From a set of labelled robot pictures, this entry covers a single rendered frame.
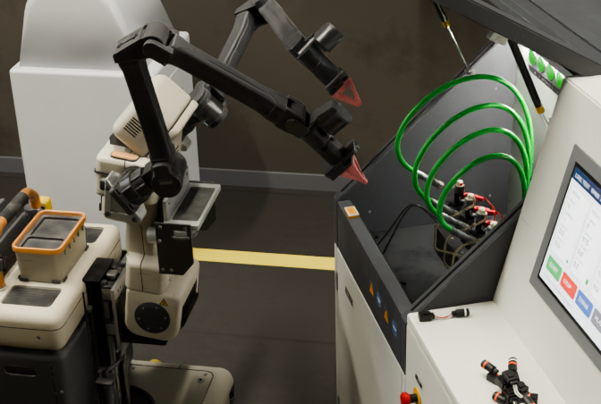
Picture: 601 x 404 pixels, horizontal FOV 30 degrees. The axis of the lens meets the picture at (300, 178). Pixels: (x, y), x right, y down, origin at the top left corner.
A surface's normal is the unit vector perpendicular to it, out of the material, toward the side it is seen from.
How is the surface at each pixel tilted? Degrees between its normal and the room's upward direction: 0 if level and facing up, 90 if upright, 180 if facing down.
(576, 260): 76
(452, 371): 0
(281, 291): 0
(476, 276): 90
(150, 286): 90
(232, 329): 0
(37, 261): 92
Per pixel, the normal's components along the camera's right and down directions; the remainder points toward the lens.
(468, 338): -0.03, -0.90
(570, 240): -0.95, -0.09
